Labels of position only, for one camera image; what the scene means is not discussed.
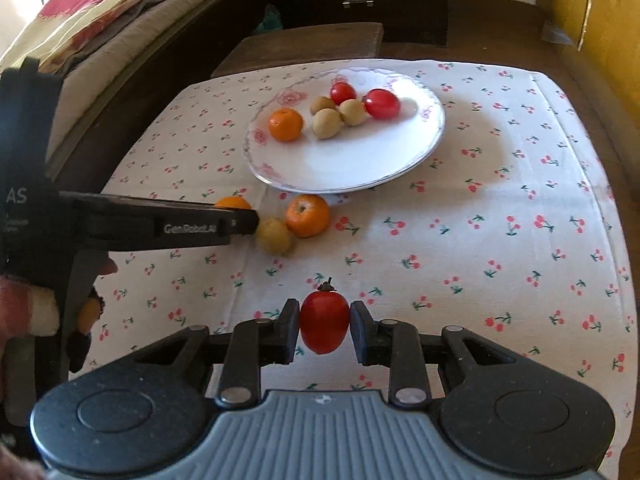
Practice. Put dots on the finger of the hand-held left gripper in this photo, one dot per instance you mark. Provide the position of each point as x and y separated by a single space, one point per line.
150 222

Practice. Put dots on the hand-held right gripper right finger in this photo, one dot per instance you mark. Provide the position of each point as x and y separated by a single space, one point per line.
360 335

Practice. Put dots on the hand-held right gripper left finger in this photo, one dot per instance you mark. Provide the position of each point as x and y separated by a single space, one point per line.
290 332

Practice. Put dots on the red tomato with stem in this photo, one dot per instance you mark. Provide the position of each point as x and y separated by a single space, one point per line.
324 322

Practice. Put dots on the mandarin orange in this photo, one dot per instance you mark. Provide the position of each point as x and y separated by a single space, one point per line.
307 215
286 124
232 203

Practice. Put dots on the white floral plate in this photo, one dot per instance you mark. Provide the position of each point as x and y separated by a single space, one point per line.
360 150

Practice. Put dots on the tan longan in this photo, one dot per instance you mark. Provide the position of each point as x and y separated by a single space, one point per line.
274 235
326 125
352 111
323 104

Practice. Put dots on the small red cherry tomato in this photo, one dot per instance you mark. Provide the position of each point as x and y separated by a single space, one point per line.
343 92

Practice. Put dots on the person's left hand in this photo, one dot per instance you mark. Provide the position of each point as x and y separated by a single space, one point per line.
107 266

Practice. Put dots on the bed with beige mattress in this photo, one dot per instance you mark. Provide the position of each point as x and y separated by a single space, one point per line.
100 85

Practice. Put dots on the cherry print tablecloth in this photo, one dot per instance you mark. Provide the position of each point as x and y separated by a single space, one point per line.
450 240

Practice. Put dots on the pink floral blanket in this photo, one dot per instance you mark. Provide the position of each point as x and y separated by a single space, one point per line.
100 5

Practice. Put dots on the dark wooden stool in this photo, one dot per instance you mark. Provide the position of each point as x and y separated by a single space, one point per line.
300 45

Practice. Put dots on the large red cherry tomato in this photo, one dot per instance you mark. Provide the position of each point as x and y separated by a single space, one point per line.
381 103

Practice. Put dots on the teal bag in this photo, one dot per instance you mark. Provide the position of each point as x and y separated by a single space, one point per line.
272 20

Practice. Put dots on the white plastic scrap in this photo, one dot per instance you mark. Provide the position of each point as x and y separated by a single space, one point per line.
555 30

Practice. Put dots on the light wooden wardrobe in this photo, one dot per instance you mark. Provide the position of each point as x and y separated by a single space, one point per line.
590 10

